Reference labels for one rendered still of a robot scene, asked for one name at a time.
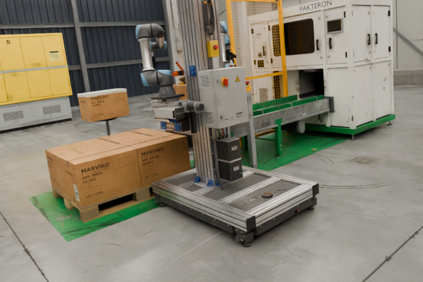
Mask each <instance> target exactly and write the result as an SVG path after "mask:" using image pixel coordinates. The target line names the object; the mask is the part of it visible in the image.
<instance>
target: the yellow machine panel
mask: <svg viewBox="0 0 423 282"><path fill-rule="evenodd" d="M70 95H72V89H71V82H70V78H69V71H68V65H67V60H66V56H65V49H64V42H63V38H62V33H39V34H20V35H0V133H6V132H13V131H17V130H23V129H27V128H33V127H40V126H44V125H50V124H54V123H60V122H65V121H71V120H72V119H71V118H72V112H71V106H70V101H69V96H70Z"/></svg>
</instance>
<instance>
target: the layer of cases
mask: <svg viewBox="0 0 423 282"><path fill-rule="evenodd" d="M45 153H46V157H47V164H48V170H49V173H50V180H51V183H52V185H53V186H54V187H56V188H57V189H58V190H59V191H61V192H62V193H63V194H65V195H66V196H67V197H69V198H70V199H71V200H72V201H74V202H75V203H77V204H78V205H79V206H80V207H81V208H83V207H85V206H89V205H92V204H95V203H98V202H100V201H104V200H107V199H110V198H113V197H116V196H119V195H122V194H125V193H128V192H131V191H134V190H136V189H140V188H143V187H146V186H149V185H151V184H152V183H153V182H155V181H158V180H161V179H164V178H168V177H170V176H173V175H176V174H179V173H182V172H185V171H188V170H191V165H190V159H189V149H188V139H187V136H186V135H180V134H175V133H169V132H162V131H158V130H151V129H147V128H139V129H136V130H131V131H127V132H122V133H117V134H114V135H109V136H105V137H100V138H94V139H91V140H86V141H82V142H77V143H73V144H68V145H63V146H60V147H54V148H51V149H45Z"/></svg>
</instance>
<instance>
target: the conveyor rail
mask: <svg viewBox="0 0 423 282"><path fill-rule="evenodd" d="M302 111H307V115H306V116H302ZM328 111H330V106H329V98H325V99H320V100H318V101H312V102H309V103H305V104H300V105H297V106H293V107H289V108H285V109H282V110H278V111H273V112H270V113H265V114H263V115H257V116H253V120H254V133H257V132H261V131H263V130H267V129H270V128H274V127H278V124H276V125H275V120H276V119H279V118H283V122H282V123H281V125H284V124H287V123H291V122H294V121H298V120H301V119H304V118H308V117H311V116H315V115H319V114H321V113H325V112H328ZM230 132H233V138H239V137H243V136H246V135H247V125H246V122H244V123H240V124H237V125H233V126H230Z"/></svg>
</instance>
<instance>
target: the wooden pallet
mask: <svg viewBox="0 0 423 282"><path fill-rule="evenodd" d="M150 187H152V185H149V186H146V187H143V188H140V189H136V190H134V191H131V192H128V193H125V194H122V195H119V196H116V197H113V198H110V199H107V200H104V201H100V202H98V203H95V204H92V205H89V206H85V207H83V208H81V207H80V206H79V205H78V204H77V203H75V202H74V201H72V200H71V199H70V198H69V197H67V196H66V195H65V194H63V193H62V192H61V191H59V190H58V189H57V188H56V187H54V186H53V185H52V191H53V195H54V198H56V199H57V198H61V197H64V203H65V207H66V208H67V209H69V210H73V209H75V208H77V209H79V213H80V218H81V220H82V221H83V222H84V223H86V222H89V221H91V220H94V219H97V218H100V217H103V216H105V215H109V214H110V213H114V212H117V211H119V210H122V209H125V208H128V207H130V206H133V205H136V204H139V203H141V202H144V201H147V200H150V199H152V198H155V196H154V193H150V192H149V188H150ZM129 194H132V196H133V199H132V200H130V201H127V202H124V203H121V204H119V205H116V206H112V207H110V208H107V209H104V210H101V211H99V209H98V205H100V204H102V203H106V202H108V201H111V200H115V199H117V198H121V197H123V196H126V195H129Z"/></svg>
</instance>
